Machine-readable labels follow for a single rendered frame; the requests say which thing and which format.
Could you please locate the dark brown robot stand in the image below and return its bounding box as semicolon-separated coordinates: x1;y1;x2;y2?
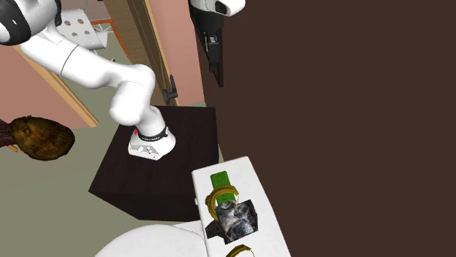
88;105;220;223

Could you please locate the white perforated chair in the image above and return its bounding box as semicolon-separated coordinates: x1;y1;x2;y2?
56;8;108;51

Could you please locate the green remote control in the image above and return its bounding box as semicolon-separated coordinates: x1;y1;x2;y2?
210;170;240;206

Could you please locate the yellow banana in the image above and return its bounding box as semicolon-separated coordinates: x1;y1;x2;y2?
205;185;240;222
224;244;256;257

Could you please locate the grey stone figure black base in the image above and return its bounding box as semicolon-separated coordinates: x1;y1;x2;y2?
205;199;259;246

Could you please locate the brown shaggy round object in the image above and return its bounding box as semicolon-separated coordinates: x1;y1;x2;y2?
0;115;76;161

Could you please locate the wooden door with black handle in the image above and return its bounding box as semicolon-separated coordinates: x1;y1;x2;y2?
102;0;180;107

